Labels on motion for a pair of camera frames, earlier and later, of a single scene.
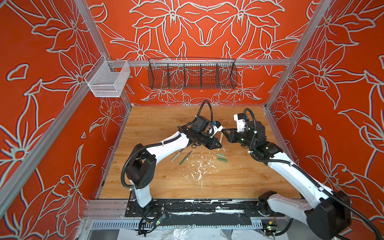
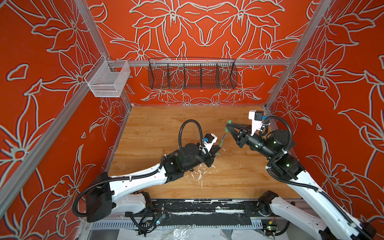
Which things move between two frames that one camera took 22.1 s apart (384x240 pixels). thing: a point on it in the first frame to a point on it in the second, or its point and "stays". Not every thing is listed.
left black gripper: [211, 143] to [210, 155]
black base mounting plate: [162, 208] stays
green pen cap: [222, 159] to [228, 121]
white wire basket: [107, 78] stays
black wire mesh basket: [192, 73] stays
